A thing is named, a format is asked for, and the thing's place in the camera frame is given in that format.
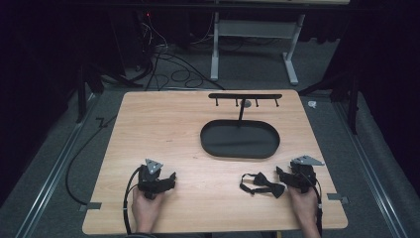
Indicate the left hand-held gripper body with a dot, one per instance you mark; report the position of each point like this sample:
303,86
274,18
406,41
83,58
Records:
148,180

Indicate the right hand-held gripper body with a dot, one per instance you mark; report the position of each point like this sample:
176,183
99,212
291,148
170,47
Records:
307,177

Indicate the black bow tie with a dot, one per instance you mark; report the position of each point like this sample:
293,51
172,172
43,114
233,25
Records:
264,184

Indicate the person's right hand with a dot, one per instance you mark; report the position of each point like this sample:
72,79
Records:
305,206

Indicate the person's left hand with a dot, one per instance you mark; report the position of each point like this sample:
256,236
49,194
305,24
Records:
145,210

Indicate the grey tape strip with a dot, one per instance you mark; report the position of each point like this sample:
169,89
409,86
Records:
337,198
89,206

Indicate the black hook stand with tray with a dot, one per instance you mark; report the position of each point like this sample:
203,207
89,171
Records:
239,139

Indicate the small white scrap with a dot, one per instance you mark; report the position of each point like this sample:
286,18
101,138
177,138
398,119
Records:
312,104

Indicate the black metal stand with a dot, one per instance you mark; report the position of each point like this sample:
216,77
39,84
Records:
353,105
82,95

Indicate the white-framed desk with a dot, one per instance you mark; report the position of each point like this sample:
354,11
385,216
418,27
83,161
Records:
254,29

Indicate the metal floor rail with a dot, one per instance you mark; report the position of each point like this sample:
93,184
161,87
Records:
373,172
52,175

